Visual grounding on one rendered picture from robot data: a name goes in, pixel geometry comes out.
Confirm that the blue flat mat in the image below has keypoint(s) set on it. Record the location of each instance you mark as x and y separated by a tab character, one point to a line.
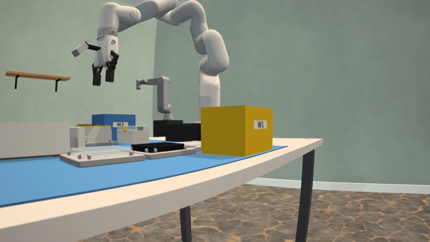
31	180

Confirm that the yellow box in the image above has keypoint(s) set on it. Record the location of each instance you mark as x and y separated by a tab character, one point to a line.
236	130

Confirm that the dark blue open-top bin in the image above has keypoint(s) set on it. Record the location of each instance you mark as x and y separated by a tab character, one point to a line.
114	120

